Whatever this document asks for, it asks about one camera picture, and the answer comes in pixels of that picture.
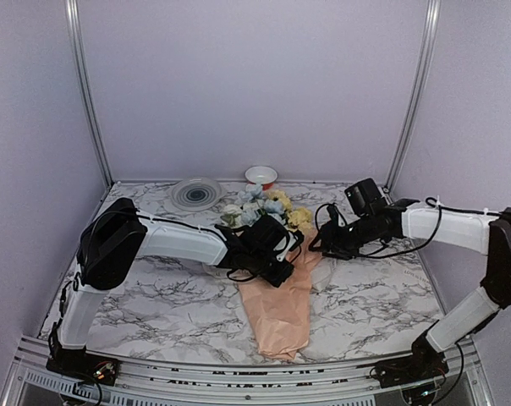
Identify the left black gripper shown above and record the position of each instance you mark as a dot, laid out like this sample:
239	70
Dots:
276	279

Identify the peach wrapping paper sheet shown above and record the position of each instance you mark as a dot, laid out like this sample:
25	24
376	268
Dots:
280	317

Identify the orange and white bowl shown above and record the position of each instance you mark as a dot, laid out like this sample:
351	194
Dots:
262	175

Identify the right aluminium corner post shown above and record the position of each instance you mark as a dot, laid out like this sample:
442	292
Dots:
422	71

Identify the white ribbon strip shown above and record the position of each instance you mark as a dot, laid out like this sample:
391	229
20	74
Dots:
321	274

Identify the blue fake flower stem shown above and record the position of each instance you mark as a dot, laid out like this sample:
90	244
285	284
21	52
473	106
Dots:
254	202

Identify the white fake rose stem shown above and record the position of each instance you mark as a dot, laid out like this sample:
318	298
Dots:
232	216

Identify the grey striped plate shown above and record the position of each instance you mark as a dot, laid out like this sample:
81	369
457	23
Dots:
196	194

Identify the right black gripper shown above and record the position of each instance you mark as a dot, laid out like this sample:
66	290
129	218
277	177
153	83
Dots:
337	246

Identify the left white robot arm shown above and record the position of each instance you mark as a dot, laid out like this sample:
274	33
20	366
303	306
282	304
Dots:
109	246

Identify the aluminium front rail frame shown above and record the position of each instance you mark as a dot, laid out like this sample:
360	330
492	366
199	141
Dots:
151	382

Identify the yellow fake flower stem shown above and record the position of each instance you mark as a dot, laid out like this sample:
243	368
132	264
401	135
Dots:
293	211

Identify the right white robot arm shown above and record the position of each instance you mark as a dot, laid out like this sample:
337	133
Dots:
482	233

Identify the left aluminium corner post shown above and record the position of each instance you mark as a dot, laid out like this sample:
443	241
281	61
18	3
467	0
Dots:
77	44

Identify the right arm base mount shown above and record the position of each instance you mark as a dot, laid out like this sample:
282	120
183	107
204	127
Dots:
423	363

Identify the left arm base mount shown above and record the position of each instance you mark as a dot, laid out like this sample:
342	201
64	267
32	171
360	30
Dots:
80	364

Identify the aluminium corner post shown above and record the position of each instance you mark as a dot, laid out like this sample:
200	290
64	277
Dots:
422	71
77	44

